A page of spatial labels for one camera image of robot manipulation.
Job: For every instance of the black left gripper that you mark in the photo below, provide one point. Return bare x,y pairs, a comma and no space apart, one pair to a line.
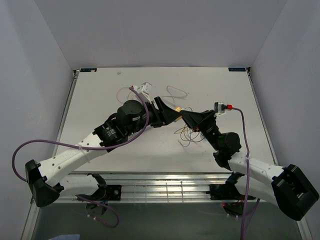
168,114

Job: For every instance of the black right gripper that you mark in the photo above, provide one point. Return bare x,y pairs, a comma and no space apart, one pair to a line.
201,120

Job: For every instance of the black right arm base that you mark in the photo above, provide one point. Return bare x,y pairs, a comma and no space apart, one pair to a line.
232,200

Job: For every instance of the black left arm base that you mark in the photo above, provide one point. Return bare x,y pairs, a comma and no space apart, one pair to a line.
110,192

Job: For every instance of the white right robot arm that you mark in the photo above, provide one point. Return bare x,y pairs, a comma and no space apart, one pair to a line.
286,187

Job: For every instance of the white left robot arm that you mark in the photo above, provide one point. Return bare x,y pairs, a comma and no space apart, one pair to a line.
50,179

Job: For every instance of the blue right corner label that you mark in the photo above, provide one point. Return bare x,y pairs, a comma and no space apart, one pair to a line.
237,69

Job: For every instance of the blue corner label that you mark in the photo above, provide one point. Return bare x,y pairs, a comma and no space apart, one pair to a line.
237,69
88,70

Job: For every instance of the blue left corner label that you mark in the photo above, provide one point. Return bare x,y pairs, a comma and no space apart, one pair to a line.
88,70

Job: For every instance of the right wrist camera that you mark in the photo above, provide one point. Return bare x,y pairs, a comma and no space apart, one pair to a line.
220,108

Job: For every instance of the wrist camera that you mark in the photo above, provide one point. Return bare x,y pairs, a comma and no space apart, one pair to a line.
220,108
145,88

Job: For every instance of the aluminium rail frame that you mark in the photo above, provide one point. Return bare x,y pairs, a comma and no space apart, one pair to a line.
164,180

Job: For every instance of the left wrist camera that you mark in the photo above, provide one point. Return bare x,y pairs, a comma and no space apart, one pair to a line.
145,88

